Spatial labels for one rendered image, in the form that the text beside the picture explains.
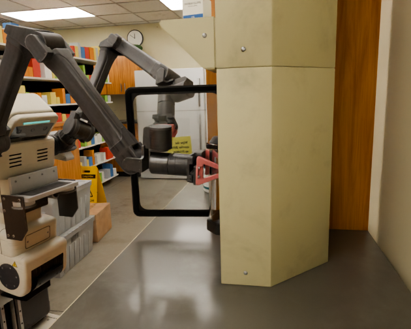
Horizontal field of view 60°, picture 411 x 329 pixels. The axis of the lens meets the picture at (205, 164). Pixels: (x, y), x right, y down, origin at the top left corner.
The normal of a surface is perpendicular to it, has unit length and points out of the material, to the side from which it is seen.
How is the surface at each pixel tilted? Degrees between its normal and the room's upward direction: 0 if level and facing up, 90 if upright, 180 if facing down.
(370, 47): 90
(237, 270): 90
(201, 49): 90
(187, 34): 90
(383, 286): 0
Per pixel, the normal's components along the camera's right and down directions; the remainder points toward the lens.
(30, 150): 0.93, 0.18
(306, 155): 0.56, 0.14
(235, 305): -0.03, -0.98
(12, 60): -0.28, 0.32
